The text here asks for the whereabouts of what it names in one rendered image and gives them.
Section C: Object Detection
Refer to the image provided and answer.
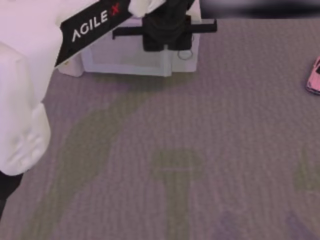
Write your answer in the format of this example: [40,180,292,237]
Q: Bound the white box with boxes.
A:
[58,0,201,78]

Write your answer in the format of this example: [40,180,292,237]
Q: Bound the pink toy car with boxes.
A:
[305,55,320,96]

